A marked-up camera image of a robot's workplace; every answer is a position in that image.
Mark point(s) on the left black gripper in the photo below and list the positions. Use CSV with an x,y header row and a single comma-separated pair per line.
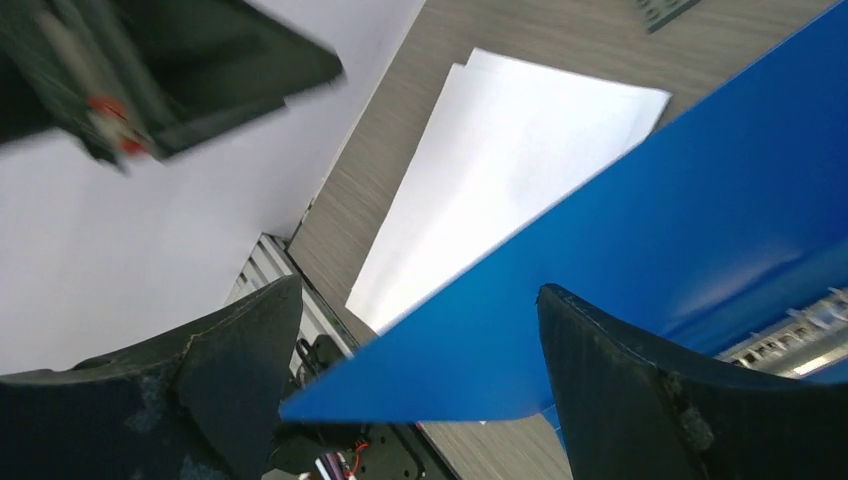
x,y
155,78

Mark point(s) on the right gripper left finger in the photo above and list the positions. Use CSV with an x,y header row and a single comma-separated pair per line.
x,y
200,401

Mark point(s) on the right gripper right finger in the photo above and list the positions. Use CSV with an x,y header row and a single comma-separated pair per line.
x,y
633,405

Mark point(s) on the blue plastic folder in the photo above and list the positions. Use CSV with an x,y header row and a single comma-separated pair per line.
x,y
714,226

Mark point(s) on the white paper sheets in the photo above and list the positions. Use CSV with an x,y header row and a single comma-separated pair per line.
x,y
506,140

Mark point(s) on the grey lego baseplate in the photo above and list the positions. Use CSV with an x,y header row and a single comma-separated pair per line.
x,y
657,13

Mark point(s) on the aluminium frame rail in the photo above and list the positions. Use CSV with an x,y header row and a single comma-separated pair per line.
x,y
291,291

